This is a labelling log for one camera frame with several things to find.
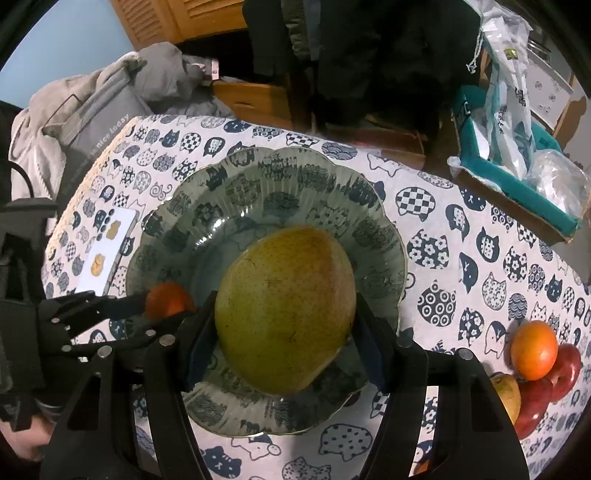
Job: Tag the wooden louvered cabinet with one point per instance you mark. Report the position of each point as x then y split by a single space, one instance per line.
194 18

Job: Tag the cat print tablecloth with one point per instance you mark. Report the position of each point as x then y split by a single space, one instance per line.
461 277

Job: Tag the large green-yellow pear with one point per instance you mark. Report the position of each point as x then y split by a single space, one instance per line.
286 314

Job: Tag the teal cardboard box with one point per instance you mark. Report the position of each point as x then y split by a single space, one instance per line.
508 184

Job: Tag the printed plastic bag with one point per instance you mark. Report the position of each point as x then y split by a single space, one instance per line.
508 115

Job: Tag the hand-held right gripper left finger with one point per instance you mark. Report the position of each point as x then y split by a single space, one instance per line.
201 341

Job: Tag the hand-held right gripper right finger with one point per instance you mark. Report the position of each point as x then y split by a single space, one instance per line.
369 344

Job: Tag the dark grey tote bag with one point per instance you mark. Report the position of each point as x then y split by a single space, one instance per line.
106 134

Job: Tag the scalloped glass plate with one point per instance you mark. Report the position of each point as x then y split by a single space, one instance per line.
295 184

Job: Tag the grey clothing pile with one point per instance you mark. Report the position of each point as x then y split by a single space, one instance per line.
46 115

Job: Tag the red apple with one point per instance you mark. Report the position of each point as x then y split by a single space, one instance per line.
568 369
533 406

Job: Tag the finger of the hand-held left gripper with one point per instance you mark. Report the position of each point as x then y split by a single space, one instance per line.
138 339
92 305

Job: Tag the white card with cat stickers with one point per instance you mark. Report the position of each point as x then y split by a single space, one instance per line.
106 249

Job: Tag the wooden drawer unit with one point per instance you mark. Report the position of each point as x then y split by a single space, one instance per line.
249 101

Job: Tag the white printed storage box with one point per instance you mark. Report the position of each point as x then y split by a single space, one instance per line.
549 87

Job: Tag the person's left forearm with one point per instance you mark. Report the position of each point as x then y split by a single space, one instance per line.
18 443

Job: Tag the small yellow pear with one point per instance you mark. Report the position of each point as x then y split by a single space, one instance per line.
505 392

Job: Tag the black coat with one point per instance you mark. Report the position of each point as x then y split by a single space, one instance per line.
369 55

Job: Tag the clear plastic bag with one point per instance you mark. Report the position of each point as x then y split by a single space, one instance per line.
558 180

